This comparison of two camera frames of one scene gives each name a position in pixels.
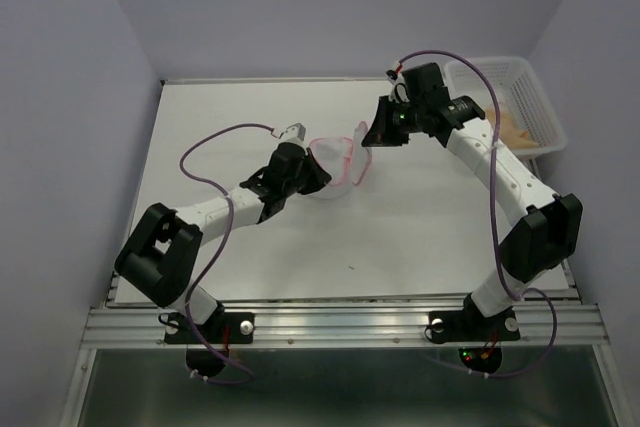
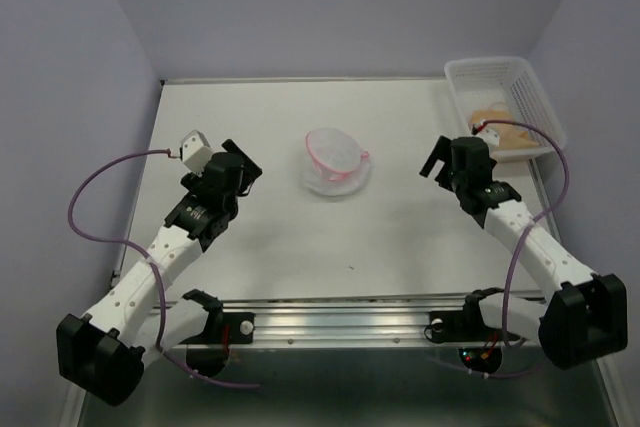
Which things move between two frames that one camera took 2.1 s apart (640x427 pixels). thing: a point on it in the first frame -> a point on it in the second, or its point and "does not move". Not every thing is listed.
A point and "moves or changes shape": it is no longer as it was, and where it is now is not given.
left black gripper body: [307, 180] -> [193, 180]
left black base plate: [220, 328] does not move
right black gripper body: [412, 112] -> [457, 185]
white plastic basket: [519, 92] does not move
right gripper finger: [388, 128] -> [442, 152]
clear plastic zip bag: [346, 159] moves or changes shape
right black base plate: [471, 325] does not move
